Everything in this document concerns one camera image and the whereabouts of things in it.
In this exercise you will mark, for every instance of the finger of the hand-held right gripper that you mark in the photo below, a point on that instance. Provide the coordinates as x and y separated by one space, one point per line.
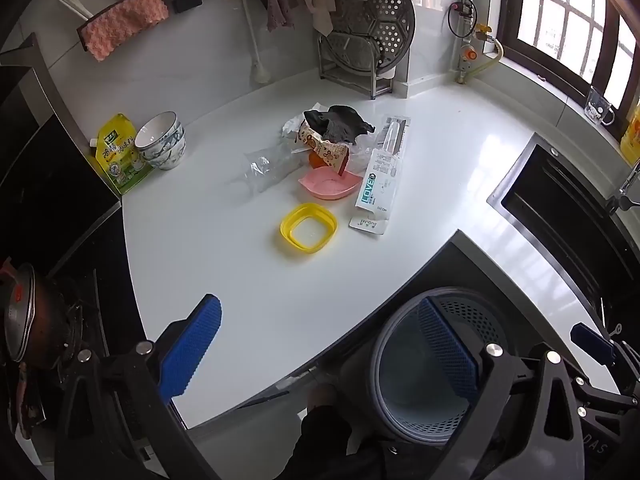
592 341

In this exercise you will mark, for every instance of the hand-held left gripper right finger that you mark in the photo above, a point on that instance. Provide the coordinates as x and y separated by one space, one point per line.
447 347

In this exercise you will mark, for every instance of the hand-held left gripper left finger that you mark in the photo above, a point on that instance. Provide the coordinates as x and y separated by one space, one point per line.
192 347

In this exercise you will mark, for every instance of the grey perforated plastic basket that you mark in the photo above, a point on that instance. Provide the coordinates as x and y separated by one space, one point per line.
415 375

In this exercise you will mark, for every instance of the small white sachet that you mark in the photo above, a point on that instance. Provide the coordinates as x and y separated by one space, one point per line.
369 225

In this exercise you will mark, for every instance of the white toothbrush package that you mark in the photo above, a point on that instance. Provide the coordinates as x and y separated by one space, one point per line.
377 185

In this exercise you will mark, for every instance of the clear plastic bag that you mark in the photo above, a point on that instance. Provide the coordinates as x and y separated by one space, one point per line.
270 165

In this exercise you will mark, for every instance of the clear striped plastic package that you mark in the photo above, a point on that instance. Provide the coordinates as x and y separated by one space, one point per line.
392 135

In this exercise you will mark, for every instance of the black kitchen sink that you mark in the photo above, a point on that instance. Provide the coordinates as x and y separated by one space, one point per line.
565 200

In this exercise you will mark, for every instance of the person's dark trouser leg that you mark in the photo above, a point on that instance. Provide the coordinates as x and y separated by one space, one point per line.
325 435

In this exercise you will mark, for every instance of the chrome faucet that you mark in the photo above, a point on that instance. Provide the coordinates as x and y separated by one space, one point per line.
625 190

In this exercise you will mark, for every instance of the metal cooking pot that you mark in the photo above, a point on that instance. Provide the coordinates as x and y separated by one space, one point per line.
30 320

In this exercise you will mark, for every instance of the pink leaf-shaped dish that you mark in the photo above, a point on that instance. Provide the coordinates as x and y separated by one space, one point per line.
325 186

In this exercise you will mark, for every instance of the yellow green seasoning pouch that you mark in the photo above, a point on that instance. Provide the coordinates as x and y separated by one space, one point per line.
117 152

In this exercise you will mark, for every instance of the yellow detergent bottle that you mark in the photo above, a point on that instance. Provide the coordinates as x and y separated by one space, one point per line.
631 135

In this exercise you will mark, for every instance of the black gas stove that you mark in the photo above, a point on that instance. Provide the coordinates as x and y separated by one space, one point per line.
45 195

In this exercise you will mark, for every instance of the orange tangerine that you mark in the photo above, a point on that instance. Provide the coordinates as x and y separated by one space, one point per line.
315 161

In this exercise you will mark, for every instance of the clear glass mug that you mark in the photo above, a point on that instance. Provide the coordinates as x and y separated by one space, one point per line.
598 106

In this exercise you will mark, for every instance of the white crumpled paper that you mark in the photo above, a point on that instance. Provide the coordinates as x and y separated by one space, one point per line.
291 127

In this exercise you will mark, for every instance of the dark crumpled cloth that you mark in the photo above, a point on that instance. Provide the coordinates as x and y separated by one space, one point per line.
340 122

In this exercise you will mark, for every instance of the metal dish rack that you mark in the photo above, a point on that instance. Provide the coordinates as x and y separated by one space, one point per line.
350 67

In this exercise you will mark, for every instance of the dark framed window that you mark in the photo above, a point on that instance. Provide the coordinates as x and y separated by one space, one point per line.
565 15

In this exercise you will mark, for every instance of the pink fluffy cloth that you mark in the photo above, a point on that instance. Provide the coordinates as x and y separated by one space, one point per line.
125 17

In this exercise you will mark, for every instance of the white chopsticks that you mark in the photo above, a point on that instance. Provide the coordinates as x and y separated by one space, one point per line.
75 5

